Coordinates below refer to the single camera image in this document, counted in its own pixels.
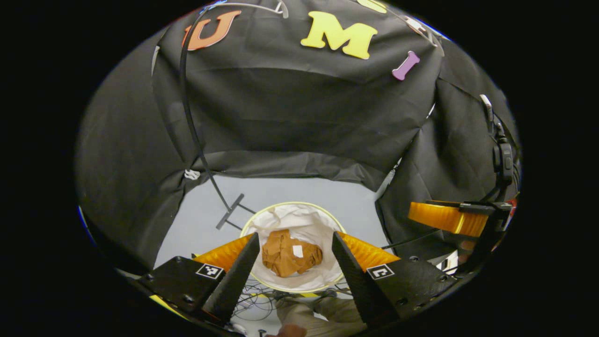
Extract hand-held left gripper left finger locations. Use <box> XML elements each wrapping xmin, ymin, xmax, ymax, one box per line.
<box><xmin>136</xmin><ymin>233</ymin><xmax>261</xmax><ymax>328</ymax></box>

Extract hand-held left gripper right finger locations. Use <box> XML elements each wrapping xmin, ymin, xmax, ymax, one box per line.
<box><xmin>331</xmin><ymin>231</ymin><xmax>461</xmax><ymax>328</ymax></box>

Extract brown jacket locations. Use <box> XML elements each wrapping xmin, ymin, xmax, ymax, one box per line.
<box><xmin>261</xmin><ymin>229</ymin><xmax>323</xmax><ymax>278</ymax></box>

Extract white laundry hamper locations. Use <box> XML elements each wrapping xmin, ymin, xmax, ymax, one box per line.
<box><xmin>240</xmin><ymin>201</ymin><xmax>348</xmax><ymax>294</ymax></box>

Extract black clothes rack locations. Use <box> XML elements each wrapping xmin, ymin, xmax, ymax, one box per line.
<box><xmin>179</xmin><ymin>7</ymin><xmax>257</xmax><ymax>231</ymax></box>

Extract person's beige trouser legs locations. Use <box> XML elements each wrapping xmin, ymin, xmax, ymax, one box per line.
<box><xmin>275</xmin><ymin>296</ymin><xmax>368</xmax><ymax>337</ymax></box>

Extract black backdrop cloth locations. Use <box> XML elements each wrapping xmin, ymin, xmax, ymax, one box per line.
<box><xmin>75</xmin><ymin>0</ymin><xmax>520</xmax><ymax>272</ymax></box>

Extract tangle of black cables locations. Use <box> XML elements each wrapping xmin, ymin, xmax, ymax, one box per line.
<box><xmin>232</xmin><ymin>278</ymin><xmax>351</xmax><ymax>323</ymax></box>

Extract black cable with connector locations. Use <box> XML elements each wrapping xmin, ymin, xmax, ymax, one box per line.
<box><xmin>478</xmin><ymin>94</ymin><xmax>521</xmax><ymax>202</ymax></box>

